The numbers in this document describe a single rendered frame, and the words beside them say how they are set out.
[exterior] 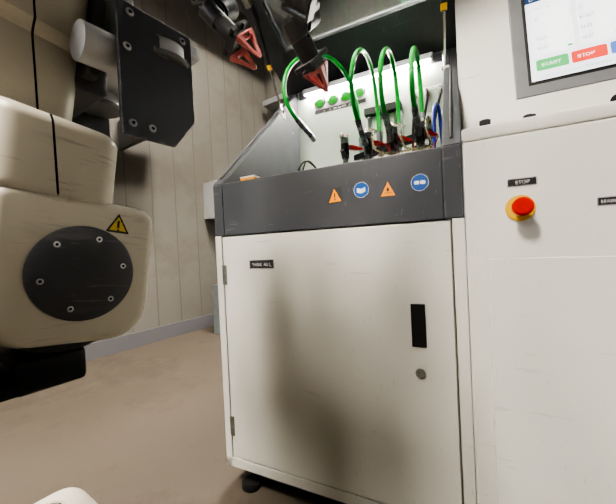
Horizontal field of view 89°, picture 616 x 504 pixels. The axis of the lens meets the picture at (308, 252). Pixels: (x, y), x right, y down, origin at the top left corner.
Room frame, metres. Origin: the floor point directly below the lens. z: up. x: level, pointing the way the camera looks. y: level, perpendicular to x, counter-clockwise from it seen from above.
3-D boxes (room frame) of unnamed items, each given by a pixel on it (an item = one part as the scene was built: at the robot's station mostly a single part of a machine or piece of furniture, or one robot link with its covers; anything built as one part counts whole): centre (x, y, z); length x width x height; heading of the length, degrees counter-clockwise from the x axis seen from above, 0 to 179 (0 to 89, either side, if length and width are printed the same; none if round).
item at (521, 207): (0.62, -0.42, 0.80); 0.05 x 0.04 x 0.05; 64
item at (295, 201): (0.85, -0.04, 0.87); 0.62 x 0.04 x 0.16; 64
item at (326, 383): (0.84, -0.03, 0.44); 0.65 x 0.02 x 0.68; 64
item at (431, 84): (1.20, -0.47, 1.20); 0.13 x 0.03 x 0.31; 64
